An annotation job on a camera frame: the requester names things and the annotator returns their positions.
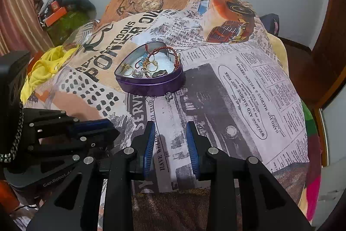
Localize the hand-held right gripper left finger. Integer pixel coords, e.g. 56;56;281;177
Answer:
26;121;157;231

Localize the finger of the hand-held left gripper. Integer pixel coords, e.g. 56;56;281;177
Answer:
23;109;121;141
27;136;115;160

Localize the blue bead string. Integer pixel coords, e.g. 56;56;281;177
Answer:
135;52;150;69

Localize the brown striped curtain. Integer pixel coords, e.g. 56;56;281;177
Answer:
0;0;54;56

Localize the newspaper print blanket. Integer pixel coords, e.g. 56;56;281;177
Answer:
23;0;310;194

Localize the orange box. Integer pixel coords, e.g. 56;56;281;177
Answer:
44;6;67;27

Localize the purple heart-shaped tin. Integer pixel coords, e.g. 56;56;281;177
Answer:
114;41;185;97

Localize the small silver earring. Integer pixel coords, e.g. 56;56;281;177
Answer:
147;92;174;102

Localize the red braided bracelet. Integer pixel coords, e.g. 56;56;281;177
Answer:
145;44;181;70

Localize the pale yellow fleece blanket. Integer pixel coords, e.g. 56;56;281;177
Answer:
266;32;290;77

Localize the brown wooden door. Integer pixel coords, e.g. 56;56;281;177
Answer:
311;0;346;112

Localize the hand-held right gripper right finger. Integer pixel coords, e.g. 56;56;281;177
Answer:
185;121;313;231

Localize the black white braided cord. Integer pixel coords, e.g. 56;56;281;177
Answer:
0;101;25;164

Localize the green patterned bag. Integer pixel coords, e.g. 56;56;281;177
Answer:
47;12;91;47

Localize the yellow cloth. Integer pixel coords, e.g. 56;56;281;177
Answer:
20;44;82;102

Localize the dark bag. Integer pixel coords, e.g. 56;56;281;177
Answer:
260;13;281;37

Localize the pink green fleece blanket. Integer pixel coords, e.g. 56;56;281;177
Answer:
296;100;323;222

